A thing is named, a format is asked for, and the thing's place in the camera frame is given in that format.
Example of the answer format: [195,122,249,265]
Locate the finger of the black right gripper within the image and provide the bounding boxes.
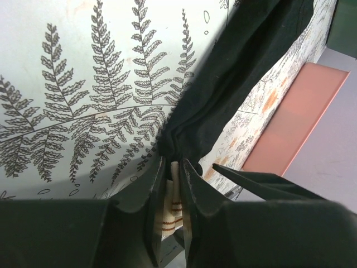
[213,164,324,200]

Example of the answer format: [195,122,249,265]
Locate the pink divided organizer box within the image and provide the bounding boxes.
[242,63,350,176]

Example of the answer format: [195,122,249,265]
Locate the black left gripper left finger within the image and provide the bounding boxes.
[1,157,166,267]

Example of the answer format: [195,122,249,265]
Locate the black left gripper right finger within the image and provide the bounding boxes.
[180,160,356,267]

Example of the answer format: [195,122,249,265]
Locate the black underwear beige waistband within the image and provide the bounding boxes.
[157,1,313,236]

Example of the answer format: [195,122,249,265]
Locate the floral patterned table mat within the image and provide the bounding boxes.
[1,1,239,200]

